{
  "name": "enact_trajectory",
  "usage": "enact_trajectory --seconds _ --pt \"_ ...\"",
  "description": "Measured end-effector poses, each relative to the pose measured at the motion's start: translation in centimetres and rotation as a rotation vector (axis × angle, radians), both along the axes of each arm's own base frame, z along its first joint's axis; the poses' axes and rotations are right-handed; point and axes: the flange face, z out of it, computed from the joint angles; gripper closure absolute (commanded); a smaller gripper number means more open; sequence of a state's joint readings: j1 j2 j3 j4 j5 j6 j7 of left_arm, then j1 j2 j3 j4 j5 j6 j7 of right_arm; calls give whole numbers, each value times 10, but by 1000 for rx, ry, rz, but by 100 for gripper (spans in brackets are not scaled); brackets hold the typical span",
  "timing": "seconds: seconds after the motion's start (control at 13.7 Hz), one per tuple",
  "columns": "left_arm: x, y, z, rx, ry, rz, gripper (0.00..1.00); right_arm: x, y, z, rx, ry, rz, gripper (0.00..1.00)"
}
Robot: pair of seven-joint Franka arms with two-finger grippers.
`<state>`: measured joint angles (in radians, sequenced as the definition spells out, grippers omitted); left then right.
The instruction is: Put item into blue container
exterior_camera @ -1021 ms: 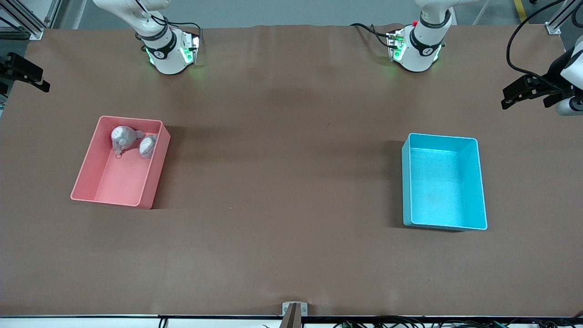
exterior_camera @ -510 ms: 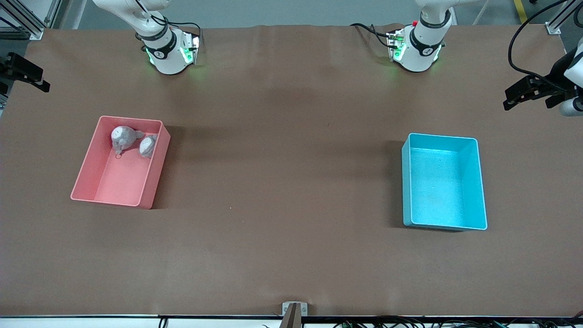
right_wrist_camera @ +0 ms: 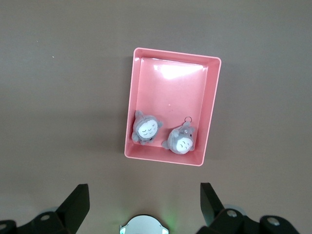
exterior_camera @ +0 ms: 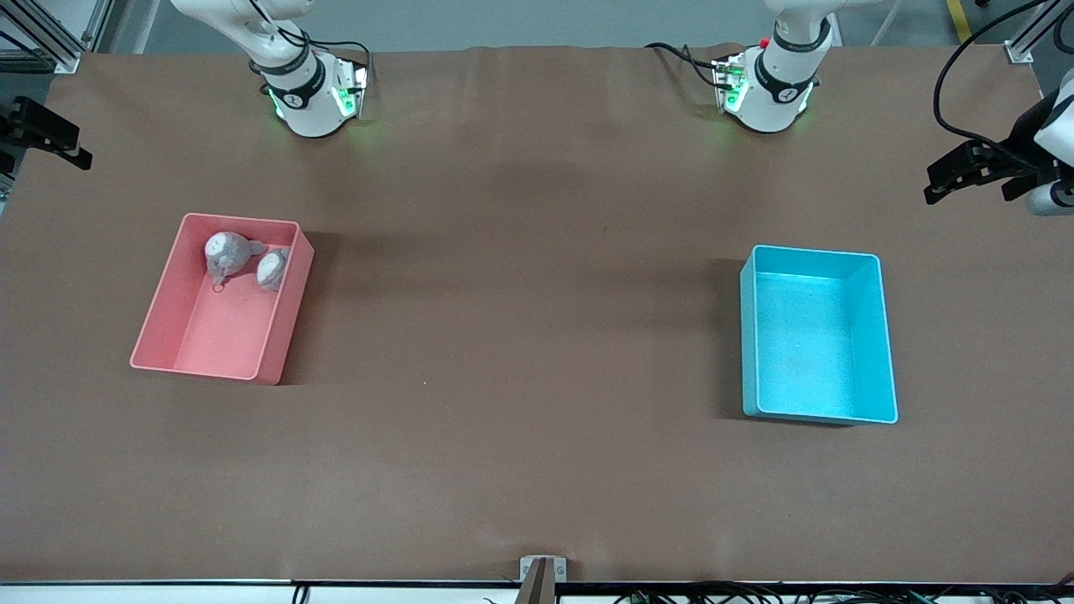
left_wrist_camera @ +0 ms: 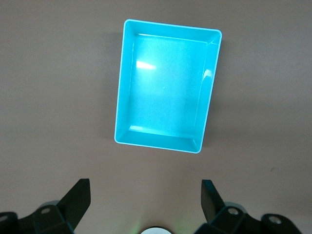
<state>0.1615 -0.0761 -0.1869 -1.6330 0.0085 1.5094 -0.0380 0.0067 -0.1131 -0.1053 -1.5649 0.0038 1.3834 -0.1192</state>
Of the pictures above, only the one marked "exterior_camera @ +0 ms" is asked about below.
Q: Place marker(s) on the metal base connector plate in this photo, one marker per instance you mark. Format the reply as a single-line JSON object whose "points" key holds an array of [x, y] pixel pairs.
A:
{"points": [[722, 75], [361, 84]]}

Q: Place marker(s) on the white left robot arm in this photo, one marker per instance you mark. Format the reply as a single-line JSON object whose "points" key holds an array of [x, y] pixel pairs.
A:
{"points": [[776, 92]]}

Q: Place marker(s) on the aluminium frame profile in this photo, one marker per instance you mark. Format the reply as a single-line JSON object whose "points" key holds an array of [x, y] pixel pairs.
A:
{"points": [[50, 38], [96, 21], [1019, 52]]}

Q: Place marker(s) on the brown table cover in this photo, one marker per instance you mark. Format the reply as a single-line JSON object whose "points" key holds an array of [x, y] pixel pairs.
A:
{"points": [[537, 294]]}

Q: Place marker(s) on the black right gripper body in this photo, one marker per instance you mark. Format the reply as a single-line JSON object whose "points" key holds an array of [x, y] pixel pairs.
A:
{"points": [[33, 123]]}

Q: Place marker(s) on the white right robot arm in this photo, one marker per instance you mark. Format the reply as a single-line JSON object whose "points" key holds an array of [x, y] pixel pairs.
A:
{"points": [[310, 101]]}

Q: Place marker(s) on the brown camera post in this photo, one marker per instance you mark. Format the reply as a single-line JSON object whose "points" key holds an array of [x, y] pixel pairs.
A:
{"points": [[537, 587]]}

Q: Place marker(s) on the blue plastic box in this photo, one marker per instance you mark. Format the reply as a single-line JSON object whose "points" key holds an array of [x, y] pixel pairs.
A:
{"points": [[810, 352]]}

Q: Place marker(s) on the grey plush toy with keyring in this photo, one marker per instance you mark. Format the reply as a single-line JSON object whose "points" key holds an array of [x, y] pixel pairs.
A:
{"points": [[225, 252]]}

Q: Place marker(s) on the grey plush toy eyes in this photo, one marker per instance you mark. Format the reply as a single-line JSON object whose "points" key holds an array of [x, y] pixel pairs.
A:
{"points": [[272, 268]]}

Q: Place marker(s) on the pink plastic box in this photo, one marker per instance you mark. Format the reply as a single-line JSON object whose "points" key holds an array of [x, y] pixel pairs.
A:
{"points": [[222, 335]]}

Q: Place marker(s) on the silver metal bracket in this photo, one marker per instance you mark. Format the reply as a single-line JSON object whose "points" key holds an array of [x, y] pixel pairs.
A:
{"points": [[560, 570]]}

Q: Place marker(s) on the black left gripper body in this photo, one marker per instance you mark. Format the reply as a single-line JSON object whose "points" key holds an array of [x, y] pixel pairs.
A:
{"points": [[1020, 134]]}

